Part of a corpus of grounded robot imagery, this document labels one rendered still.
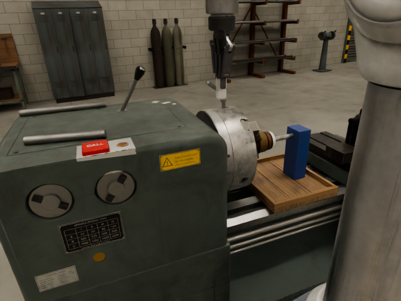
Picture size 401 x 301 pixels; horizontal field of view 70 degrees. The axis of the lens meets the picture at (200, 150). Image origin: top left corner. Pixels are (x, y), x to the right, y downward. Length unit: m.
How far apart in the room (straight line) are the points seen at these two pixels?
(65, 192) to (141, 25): 6.96
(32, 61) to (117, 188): 6.72
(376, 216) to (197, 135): 0.48
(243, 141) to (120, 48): 6.65
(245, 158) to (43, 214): 0.60
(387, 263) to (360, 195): 0.10
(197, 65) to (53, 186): 7.54
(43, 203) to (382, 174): 0.67
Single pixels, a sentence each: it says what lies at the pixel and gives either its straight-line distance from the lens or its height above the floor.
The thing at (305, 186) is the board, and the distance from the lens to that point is 1.28.
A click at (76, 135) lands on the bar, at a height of 1.27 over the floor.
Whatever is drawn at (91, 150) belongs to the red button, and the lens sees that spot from 0.71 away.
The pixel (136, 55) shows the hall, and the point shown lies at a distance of 7.57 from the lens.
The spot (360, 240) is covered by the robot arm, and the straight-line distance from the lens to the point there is 0.44.
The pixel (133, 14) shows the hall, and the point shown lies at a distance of 7.54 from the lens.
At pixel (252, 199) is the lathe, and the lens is 1.19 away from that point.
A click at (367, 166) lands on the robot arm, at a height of 1.37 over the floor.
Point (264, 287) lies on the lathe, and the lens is 1.31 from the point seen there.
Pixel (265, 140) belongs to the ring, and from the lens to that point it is 1.14.
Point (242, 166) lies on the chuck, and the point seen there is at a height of 1.08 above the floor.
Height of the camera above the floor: 1.53
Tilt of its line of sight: 24 degrees down
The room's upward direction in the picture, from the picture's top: 2 degrees counter-clockwise
